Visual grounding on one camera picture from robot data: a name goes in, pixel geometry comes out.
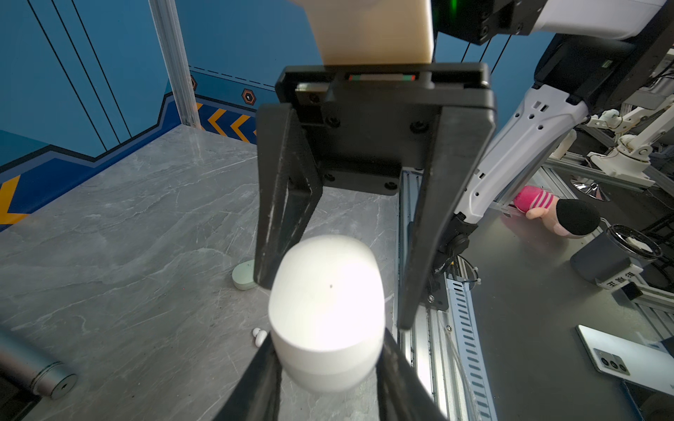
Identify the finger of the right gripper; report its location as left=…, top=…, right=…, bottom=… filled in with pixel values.
left=254, top=103, right=323, bottom=289
left=398, top=107, right=495, bottom=330

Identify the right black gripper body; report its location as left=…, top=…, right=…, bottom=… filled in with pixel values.
left=276, top=62, right=496, bottom=195

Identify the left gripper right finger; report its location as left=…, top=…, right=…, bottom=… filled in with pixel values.
left=376, top=329, right=446, bottom=421

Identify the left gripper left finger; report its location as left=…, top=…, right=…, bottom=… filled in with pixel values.
left=213, top=336, right=283, bottom=421

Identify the white earbud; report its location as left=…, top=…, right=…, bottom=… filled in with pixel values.
left=252, top=328, right=269, bottom=348

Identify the mint green earbud case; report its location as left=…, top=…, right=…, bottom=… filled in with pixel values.
left=232, top=260, right=258, bottom=291

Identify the white earbud case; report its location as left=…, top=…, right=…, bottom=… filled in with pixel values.
left=268, top=235, right=386, bottom=394

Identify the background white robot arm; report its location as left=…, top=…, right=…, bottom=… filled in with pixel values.
left=545, top=96, right=673, bottom=191

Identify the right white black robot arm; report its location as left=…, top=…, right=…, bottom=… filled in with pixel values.
left=254, top=1, right=673, bottom=329

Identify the pink plush toy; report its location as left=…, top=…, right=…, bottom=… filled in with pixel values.
left=514, top=186, right=600, bottom=238

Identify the grey cup with contents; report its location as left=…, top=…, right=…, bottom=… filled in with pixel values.
left=570, top=224, right=662, bottom=290

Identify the silver microphone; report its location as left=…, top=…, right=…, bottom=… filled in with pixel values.
left=1, top=327, right=78, bottom=400

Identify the white smartphone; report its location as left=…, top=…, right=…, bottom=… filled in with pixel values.
left=576, top=325, right=674, bottom=396

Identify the aluminium front rail frame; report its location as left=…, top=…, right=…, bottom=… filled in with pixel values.
left=389, top=167, right=498, bottom=421

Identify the right aluminium corner post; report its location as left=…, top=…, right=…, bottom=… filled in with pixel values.
left=148, top=0, right=201, bottom=128

